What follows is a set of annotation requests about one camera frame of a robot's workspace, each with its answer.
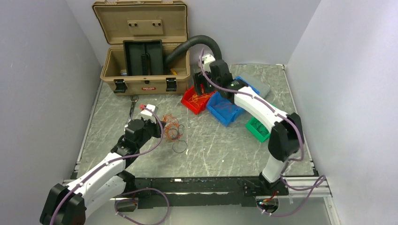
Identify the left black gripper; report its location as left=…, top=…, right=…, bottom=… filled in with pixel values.
left=137, top=115, right=166, bottom=149

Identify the yellow wire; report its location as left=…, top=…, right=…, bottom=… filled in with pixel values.
left=188, top=83, right=215, bottom=107

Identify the purple wire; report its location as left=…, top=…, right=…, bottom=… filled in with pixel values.
left=252, top=121, right=269, bottom=135
left=169, top=124, right=188, bottom=154

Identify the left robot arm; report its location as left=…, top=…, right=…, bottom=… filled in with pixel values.
left=39, top=118, right=166, bottom=225

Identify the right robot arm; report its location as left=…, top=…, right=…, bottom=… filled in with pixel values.
left=195, top=57, right=305, bottom=195

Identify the red plastic bin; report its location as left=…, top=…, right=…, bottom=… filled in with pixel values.
left=181, top=86, right=215, bottom=114

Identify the silver wrench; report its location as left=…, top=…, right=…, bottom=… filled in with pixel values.
left=123, top=95, right=139, bottom=131

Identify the blue plastic bin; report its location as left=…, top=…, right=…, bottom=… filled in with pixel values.
left=206, top=92, right=245, bottom=127

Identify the black toolbox tray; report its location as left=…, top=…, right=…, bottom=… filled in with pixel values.
left=123, top=40, right=164, bottom=76

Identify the grey plastic case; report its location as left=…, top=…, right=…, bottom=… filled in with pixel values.
left=239, top=73, right=271, bottom=99

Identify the green plastic bin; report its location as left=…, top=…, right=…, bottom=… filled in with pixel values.
left=245, top=117, right=270, bottom=143

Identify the tan plastic toolbox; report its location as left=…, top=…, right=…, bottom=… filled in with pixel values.
left=92, top=0, right=191, bottom=96

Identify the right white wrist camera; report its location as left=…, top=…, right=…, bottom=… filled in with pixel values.
left=202, top=53, right=216, bottom=72

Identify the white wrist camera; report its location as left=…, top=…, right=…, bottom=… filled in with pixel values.
left=202, top=53, right=216, bottom=72
left=139, top=104, right=158, bottom=122

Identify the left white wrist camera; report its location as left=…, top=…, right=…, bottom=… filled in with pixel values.
left=139, top=104, right=158, bottom=122

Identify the black corrugated hose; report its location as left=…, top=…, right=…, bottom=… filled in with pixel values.
left=165, top=35, right=223, bottom=66

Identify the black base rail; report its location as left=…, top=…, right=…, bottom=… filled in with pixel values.
left=119, top=176, right=289, bottom=209

